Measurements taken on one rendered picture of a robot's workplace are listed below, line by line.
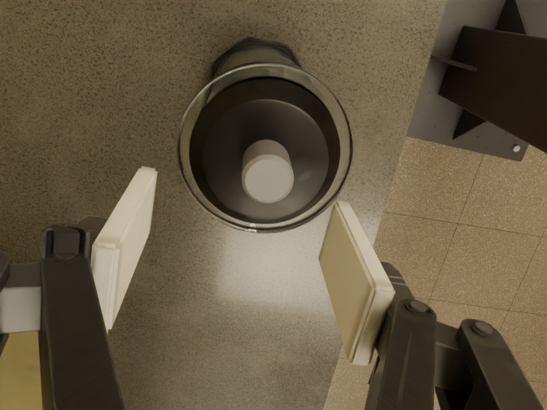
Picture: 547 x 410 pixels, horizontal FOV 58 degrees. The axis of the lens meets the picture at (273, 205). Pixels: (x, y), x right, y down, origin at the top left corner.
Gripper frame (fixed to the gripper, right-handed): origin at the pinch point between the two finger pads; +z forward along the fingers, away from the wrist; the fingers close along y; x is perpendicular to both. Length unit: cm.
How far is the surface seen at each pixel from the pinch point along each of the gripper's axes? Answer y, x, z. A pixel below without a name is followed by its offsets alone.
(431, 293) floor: 82, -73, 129
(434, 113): 60, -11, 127
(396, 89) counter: 15.8, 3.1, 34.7
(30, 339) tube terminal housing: -18.8, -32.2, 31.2
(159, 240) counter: -6.2, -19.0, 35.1
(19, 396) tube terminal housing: -16.7, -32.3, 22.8
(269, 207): 2.2, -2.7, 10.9
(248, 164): 0.2, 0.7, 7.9
